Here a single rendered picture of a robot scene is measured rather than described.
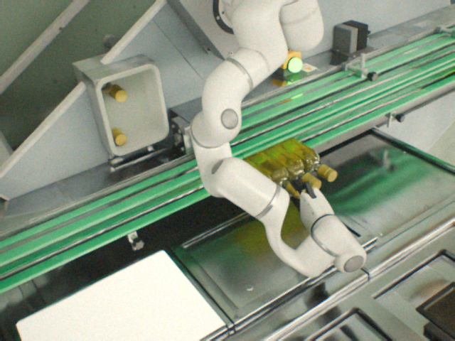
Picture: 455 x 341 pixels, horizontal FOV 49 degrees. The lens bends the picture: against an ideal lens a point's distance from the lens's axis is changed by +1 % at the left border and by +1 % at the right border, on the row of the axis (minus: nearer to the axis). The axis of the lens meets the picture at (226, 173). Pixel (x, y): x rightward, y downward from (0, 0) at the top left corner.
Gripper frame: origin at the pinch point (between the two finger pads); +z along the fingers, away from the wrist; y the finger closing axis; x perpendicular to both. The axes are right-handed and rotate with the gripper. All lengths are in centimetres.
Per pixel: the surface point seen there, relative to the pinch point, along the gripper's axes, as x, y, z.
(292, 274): 9.2, -12.3, -15.7
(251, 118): 4.6, 13.8, 20.5
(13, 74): 69, 18, 80
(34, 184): 66, 8, 24
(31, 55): 62, 23, 82
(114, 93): 40, 28, 25
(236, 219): 14.9, -12.5, 10.6
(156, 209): 37.0, -2.9, 13.1
